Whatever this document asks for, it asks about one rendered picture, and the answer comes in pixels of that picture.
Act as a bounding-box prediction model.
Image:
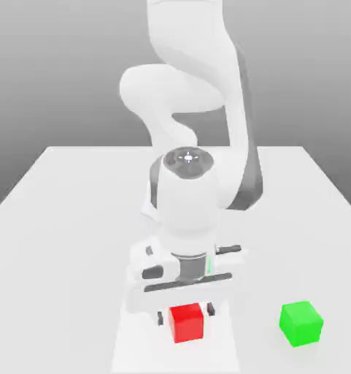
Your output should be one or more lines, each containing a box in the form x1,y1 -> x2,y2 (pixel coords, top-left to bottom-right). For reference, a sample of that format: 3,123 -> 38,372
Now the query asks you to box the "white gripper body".
126,272 -> 238,316

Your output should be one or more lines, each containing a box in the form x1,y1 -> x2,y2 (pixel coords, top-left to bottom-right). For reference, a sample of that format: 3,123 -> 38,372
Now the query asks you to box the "small red cube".
168,302 -> 205,345

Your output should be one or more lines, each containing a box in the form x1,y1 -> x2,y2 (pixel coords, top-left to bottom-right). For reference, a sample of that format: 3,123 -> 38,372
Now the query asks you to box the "small green cube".
279,299 -> 325,348

